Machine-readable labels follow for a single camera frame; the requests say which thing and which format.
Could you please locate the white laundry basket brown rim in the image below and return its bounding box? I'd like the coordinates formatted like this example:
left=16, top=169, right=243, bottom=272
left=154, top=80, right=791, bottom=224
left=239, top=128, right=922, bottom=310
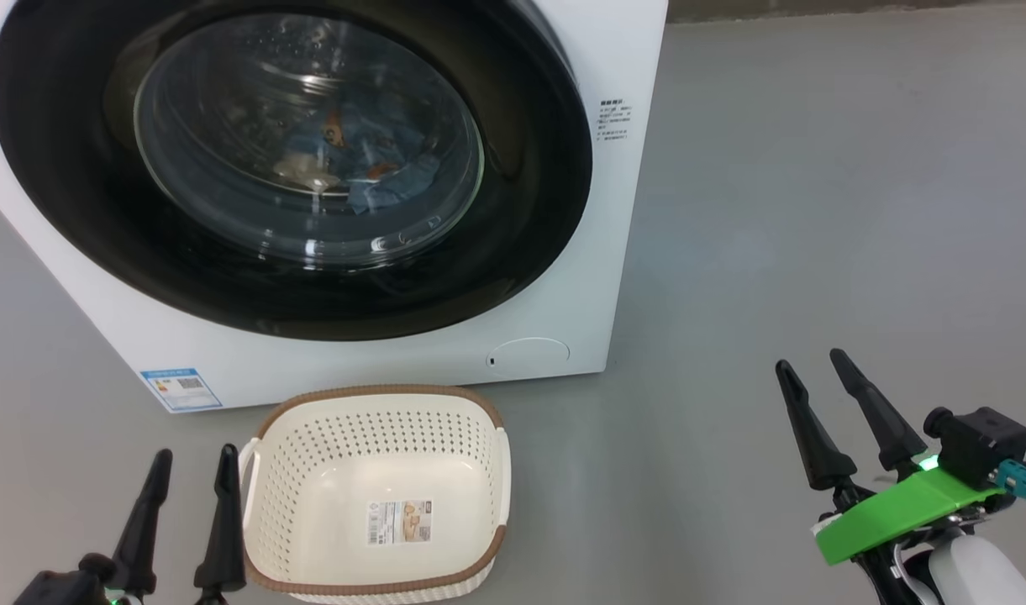
left=239, top=384, right=512, bottom=604

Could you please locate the right teal connector black cable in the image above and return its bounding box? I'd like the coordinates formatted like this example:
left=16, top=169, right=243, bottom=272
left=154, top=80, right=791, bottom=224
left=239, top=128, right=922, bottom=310
left=996, top=458, right=1026, bottom=513

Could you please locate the basket product label sticker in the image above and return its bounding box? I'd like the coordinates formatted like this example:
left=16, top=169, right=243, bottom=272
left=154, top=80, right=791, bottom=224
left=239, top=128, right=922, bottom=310
left=366, top=499, right=433, bottom=545

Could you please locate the white front-load washing machine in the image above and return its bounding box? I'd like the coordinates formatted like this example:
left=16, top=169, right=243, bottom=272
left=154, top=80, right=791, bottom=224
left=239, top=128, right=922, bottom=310
left=0, top=0, right=670, bottom=414

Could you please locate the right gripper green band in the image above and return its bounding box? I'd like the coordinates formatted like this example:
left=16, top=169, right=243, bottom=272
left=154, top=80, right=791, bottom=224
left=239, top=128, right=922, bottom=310
left=775, top=348, right=1005, bottom=605

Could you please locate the small printed text label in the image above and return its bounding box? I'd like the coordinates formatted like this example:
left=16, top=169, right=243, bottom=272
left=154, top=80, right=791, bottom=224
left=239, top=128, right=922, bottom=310
left=597, top=98, right=633, bottom=141

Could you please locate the blue garment orange print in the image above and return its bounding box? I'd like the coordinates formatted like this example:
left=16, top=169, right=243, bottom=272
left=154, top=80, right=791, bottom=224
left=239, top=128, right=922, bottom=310
left=345, top=151, right=439, bottom=215
left=273, top=105, right=413, bottom=190

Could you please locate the blue energy label sticker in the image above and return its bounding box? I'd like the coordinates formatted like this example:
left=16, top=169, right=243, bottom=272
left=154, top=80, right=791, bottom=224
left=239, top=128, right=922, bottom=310
left=139, top=367, right=224, bottom=413

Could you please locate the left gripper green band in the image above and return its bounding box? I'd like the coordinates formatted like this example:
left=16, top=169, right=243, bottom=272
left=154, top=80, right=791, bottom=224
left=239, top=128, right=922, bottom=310
left=101, top=444, right=247, bottom=605

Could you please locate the black washing machine door glass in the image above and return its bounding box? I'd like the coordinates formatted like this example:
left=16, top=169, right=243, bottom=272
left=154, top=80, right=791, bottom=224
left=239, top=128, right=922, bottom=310
left=0, top=0, right=595, bottom=342

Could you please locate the round white filter cover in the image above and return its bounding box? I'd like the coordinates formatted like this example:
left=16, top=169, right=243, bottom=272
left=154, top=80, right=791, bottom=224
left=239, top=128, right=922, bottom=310
left=487, top=338, right=571, bottom=375

